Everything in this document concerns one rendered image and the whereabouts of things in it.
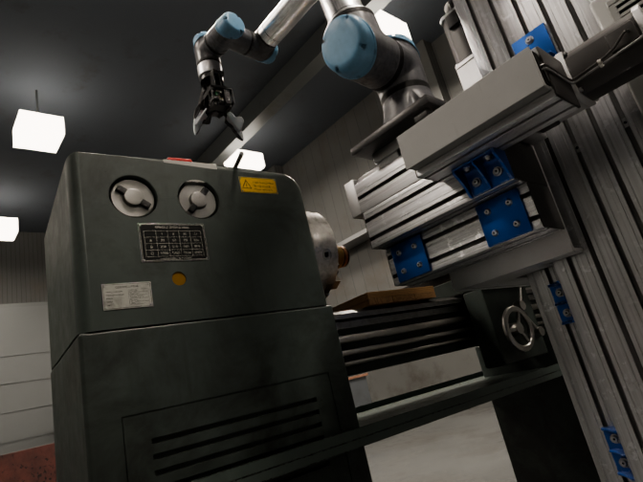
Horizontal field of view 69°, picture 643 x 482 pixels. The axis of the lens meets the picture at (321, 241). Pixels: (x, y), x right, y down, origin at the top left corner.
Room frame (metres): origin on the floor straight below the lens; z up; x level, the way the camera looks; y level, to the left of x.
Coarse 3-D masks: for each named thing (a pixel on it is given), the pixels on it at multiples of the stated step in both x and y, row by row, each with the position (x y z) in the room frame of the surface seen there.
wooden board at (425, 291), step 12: (408, 288) 1.52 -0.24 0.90; (420, 288) 1.56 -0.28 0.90; (432, 288) 1.60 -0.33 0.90; (348, 300) 1.49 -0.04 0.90; (360, 300) 1.44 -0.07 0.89; (372, 300) 1.42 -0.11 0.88; (384, 300) 1.45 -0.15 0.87; (396, 300) 1.48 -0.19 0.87; (408, 300) 1.52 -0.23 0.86; (420, 300) 1.60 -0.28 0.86
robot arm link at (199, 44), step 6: (198, 36) 1.18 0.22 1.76; (204, 36) 1.16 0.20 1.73; (198, 42) 1.18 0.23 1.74; (204, 42) 1.16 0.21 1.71; (198, 48) 1.18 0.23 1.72; (204, 48) 1.17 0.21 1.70; (198, 54) 1.19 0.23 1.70; (204, 54) 1.18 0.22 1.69; (210, 54) 1.18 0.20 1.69; (198, 60) 1.19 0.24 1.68; (216, 60) 1.20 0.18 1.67
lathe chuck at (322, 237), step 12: (312, 216) 1.40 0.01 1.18; (312, 228) 1.36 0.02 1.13; (324, 228) 1.39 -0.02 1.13; (312, 240) 1.35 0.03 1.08; (324, 240) 1.37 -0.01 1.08; (336, 252) 1.40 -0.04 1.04; (324, 264) 1.38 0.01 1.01; (336, 264) 1.41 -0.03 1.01; (324, 276) 1.40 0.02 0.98; (336, 276) 1.43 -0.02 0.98; (324, 288) 1.43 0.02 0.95
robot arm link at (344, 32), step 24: (336, 0) 0.83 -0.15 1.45; (360, 0) 0.85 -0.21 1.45; (336, 24) 0.81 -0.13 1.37; (360, 24) 0.78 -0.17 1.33; (336, 48) 0.83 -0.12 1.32; (360, 48) 0.80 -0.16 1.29; (384, 48) 0.83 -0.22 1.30; (336, 72) 0.85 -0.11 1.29; (360, 72) 0.85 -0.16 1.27; (384, 72) 0.87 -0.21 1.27
